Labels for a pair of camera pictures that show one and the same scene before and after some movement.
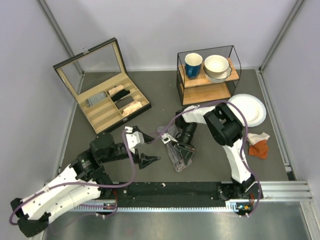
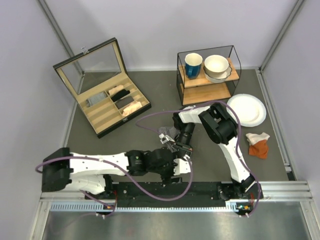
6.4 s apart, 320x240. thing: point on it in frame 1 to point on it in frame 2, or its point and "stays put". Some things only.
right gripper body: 187,135 stays put
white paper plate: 254,109 stays put
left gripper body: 124,154 to 166,171
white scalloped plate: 219,79 stays put
